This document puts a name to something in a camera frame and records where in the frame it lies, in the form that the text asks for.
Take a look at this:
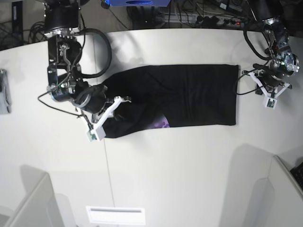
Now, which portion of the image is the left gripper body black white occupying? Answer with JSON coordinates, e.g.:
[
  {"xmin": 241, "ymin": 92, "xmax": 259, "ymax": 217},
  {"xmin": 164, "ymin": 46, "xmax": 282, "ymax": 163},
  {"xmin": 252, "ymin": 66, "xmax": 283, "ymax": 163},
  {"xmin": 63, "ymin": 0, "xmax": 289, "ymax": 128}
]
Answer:
[{"xmin": 248, "ymin": 70, "xmax": 292, "ymax": 109}]

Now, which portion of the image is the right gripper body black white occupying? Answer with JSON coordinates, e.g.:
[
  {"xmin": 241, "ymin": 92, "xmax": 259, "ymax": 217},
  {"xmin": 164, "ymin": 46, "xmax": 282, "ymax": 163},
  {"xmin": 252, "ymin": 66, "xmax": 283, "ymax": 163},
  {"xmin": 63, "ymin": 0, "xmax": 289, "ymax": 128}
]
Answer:
[{"xmin": 72, "ymin": 85, "xmax": 132, "ymax": 142}]

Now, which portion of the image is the black T-shirt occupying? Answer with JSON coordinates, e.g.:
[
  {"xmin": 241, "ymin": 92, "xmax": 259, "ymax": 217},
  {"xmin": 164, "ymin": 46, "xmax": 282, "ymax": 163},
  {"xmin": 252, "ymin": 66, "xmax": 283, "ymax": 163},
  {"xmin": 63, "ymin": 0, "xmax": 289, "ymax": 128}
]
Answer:
[{"xmin": 103, "ymin": 64, "xmax": 239, "ymax": 139}]

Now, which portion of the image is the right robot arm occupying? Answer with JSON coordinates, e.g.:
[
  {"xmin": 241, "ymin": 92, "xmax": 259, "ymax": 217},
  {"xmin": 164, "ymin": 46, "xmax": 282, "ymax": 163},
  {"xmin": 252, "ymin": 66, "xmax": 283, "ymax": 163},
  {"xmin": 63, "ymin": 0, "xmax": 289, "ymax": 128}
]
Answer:
[{"xmin": 44, "ymin": 0, "xmax": 131, "ymax": 141}]

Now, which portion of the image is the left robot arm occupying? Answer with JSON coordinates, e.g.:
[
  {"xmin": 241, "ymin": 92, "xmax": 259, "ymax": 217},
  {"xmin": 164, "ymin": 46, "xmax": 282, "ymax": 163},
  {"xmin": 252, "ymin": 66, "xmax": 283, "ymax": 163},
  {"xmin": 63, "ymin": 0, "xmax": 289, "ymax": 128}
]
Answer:
[{"xmin": 243, "ymin": 0, "xmax": 300, "ymax": 109}]

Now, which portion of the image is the black keyboard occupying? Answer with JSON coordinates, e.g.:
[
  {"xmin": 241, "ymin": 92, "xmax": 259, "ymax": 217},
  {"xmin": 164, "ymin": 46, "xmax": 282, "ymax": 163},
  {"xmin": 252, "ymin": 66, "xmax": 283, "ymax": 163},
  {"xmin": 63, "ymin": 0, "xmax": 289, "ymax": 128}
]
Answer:
[{"xmin": 290, "ymin": 163, "xmax": 303, "ymax": 189}]

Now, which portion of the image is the grey cloth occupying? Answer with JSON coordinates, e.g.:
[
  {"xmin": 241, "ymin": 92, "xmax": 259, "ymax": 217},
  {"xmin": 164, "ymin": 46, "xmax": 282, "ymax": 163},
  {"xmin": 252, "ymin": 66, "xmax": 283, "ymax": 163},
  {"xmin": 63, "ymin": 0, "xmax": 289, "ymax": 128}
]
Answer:
[{"xmin": 0, "ymin": 69, "xmax": 12, "ymax": 115}]

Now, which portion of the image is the blue box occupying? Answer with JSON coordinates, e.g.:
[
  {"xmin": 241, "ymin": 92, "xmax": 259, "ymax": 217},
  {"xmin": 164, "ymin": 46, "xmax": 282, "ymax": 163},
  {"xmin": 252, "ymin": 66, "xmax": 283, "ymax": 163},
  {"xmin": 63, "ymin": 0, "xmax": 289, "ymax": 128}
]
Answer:
[{"xmin": 104, "ymin": 0, "xmax": 170, "ymax": 7}]

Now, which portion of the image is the white power strip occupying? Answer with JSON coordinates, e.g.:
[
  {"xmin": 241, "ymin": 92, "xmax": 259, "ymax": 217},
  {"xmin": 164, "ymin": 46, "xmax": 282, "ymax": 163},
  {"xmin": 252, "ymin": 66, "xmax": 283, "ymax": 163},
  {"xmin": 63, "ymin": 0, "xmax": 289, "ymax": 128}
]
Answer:
[{"xmin": 156, "ymin": 12, "xmax": 246, "ymax": 28}]

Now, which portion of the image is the white bin left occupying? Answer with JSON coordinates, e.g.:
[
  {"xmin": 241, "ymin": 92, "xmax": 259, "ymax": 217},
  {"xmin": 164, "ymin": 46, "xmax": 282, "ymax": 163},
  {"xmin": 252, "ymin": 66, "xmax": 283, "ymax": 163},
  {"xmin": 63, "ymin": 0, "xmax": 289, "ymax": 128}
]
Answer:
[{"xmin": 0, "ymin": 172, "xmax": 77, "ymax": 227}]

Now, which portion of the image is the white bin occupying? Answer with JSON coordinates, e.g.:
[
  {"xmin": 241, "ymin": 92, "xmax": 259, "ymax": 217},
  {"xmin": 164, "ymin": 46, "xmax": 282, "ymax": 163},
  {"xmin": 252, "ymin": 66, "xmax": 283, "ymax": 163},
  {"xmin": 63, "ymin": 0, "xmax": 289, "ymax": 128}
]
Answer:
[
  {"xmin": 0, "ymin": 172, "xmax": 77, "ymax": 227},
  {"xmin": 243, "ymin": 156, "xmax": 303, "ymax": 227}
]

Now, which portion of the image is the white bin right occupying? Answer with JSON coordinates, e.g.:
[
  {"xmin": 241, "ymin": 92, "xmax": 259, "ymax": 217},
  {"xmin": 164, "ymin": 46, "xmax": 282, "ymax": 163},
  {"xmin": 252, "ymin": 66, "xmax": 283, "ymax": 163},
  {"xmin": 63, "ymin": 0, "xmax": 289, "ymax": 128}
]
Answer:
[{"xmin": 243, "ymin": 156, "xmax": 303, "ymax": 227}]

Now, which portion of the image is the thick black cable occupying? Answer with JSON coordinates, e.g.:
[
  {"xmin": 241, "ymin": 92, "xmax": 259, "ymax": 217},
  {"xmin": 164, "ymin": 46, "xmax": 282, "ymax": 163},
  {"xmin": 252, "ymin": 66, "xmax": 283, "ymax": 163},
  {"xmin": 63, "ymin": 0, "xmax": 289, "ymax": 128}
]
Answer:
[{"xmin": 78, "ymin": 27, "xmax": 112, "ymax": 80}]

